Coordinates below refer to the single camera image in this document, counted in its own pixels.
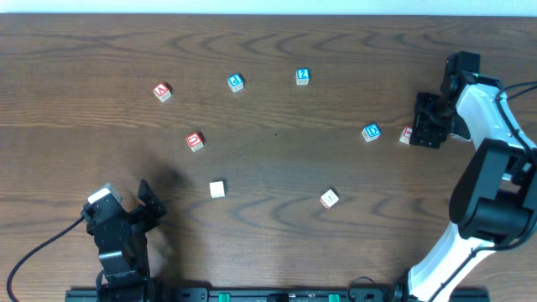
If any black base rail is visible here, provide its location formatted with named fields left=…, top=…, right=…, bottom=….
left=65, top=288, right=491, bottom=302

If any white block with red edge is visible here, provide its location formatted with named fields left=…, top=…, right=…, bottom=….
left=320, top=190, right=339, bottom=209

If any red letter I block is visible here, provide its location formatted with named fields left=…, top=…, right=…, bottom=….
left=399, top=126, right=413, bottom=144

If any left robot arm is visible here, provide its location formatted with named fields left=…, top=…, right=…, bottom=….
left=81, top=180, right=167, bottom=301

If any red letter U block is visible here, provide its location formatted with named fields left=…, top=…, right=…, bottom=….
left=185, top=132, right=204, bottom=152

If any plain white wooden block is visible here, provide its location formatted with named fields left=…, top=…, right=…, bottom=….
left=210, top=181, right=226, bottom=199

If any red letter A block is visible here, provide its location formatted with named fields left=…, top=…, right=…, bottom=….
left=153, top=82, right=172, bottom=102

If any blue letter D block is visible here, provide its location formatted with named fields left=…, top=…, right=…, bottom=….
left=362, top=123, right=381, bottom=142

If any left black cable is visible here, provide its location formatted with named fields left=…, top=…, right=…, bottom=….
left=6, top=216, right=87, bottom=302

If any blue number 2 block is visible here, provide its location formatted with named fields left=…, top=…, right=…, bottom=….
left=295, top=68, right=310, bottom=86

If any blue letter P block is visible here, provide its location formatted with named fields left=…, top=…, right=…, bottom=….
left=227, top=73, right=244, bottom=93

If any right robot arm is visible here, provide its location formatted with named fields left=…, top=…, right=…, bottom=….
left=393, top=70, right=536, bottom=301

